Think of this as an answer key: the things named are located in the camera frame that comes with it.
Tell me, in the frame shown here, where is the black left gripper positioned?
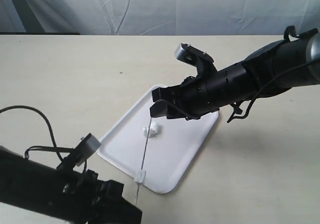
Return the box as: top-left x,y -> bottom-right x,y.
62,172 -> 142,224

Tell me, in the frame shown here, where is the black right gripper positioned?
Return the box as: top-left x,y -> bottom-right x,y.
149,76 -> 208,119

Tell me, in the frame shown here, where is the thin metal skewer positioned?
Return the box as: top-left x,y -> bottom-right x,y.
134,117 -> 152,207

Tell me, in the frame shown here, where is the white marshmallow piece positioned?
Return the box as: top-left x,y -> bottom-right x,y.
149,122 -> 160,137
142,126 -> 149,137
134,170 -> 146,184

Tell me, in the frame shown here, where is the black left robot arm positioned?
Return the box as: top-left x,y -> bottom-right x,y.
0,147 -> 143,224

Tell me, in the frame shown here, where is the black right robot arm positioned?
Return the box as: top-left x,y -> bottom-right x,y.
149,25 -> 320,120

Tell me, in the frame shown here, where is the white plastic tray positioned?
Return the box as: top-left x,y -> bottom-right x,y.
97,85 -> 219,194

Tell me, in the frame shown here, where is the grey fabric backdrop curtain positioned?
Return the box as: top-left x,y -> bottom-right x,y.
0,0 -> 320,35

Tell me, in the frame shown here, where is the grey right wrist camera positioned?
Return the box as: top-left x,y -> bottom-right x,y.
174,43 -> 214,66

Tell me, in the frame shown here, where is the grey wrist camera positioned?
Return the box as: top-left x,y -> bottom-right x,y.
80,133 -> 101,159
174,43 -> 214,66

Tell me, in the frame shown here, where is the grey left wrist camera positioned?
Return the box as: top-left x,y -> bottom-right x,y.
80,133 -> 101,159

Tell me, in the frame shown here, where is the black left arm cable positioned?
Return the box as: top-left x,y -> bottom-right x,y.
0,105 -> 76,161

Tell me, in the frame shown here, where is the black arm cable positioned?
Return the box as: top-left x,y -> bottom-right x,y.
0,105 -> 76,161
226,25 -> 320,124

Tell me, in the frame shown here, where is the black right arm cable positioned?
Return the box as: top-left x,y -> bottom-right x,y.
226,25 -> 320,124

